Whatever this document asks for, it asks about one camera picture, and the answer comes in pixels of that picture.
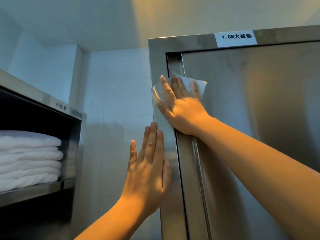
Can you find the person's right hand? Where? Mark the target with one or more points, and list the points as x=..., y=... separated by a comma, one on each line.
x=185, y=114

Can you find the person's left hand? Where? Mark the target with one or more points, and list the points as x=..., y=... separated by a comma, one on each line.
x=147, y=177

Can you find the white wet wipe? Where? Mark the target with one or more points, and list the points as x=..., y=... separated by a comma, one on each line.
x=201, y=86

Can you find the locking stainless steel cabinet door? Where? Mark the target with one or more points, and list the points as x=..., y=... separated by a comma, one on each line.
x=250, y=97

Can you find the stainless steel cabinet body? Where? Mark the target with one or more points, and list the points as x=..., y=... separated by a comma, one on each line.
x=157, y=59

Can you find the steel linen shelf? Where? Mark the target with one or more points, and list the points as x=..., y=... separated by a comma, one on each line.
x=37, y=191

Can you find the grey shelf label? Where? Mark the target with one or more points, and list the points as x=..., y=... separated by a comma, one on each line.
x=77, y=113

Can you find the white shelf label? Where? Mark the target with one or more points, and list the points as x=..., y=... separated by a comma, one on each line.
x=61, y=106

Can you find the stack of white folded towels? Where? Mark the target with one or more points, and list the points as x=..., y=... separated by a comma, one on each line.
x=30, y=159

